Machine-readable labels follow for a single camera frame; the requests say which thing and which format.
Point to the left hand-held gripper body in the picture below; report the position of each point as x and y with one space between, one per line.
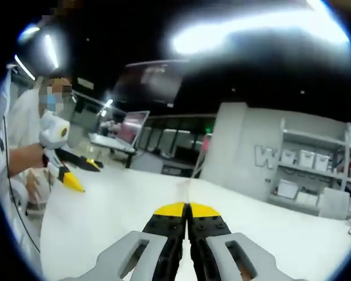
54 130

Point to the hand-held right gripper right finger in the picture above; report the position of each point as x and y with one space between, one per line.
210 225

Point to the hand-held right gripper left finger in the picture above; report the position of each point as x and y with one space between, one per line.
163 222

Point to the dark-legged table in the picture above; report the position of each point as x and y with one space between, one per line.
111 142

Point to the small ceiling light strip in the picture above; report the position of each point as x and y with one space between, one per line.
108 103
24 67
51 52

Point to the grey low cabinet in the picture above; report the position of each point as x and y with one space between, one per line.
146 164

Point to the monitor on stand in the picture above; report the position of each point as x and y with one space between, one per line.
134 128

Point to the pink sign on stand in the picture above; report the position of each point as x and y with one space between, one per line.
207 143

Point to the hanging dark screen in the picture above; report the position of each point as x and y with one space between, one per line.
149 82

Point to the shelf with white bins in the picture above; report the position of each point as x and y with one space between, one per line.
307 158

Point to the grey leaning panel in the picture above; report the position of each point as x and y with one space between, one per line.
333 203

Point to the long ceiling light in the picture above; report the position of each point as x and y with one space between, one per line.
222 35

